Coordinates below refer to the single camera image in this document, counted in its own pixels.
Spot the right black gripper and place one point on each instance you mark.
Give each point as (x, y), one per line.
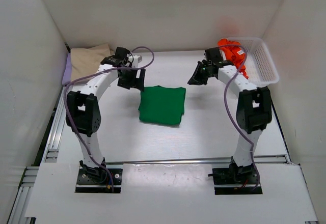
(202, 71)

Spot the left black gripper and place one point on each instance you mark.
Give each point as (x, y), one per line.
(131, 75)

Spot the orange t shirt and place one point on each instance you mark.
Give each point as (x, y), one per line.
(234, 53)

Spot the green t shirt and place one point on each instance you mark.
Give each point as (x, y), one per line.
(162, 106)

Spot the beige t shirt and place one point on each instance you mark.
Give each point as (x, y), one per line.
(86, 61)

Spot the purple t shirt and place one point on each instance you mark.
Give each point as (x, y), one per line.
(68, 71)

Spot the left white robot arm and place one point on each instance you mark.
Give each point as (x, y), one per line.
(83, 112)

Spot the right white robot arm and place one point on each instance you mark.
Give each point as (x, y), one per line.
(253, 112)

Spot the white plastic basket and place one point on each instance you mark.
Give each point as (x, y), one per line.
(259, 65)

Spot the white front board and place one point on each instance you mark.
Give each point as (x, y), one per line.
(170, 194)

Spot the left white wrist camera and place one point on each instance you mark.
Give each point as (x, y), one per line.
(135, 57)

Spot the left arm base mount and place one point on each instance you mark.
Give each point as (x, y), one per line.
(97, 180)

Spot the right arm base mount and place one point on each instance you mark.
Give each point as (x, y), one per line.
(236, 180)

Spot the aluminium frame rail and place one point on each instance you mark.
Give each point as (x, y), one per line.
(204, 135)

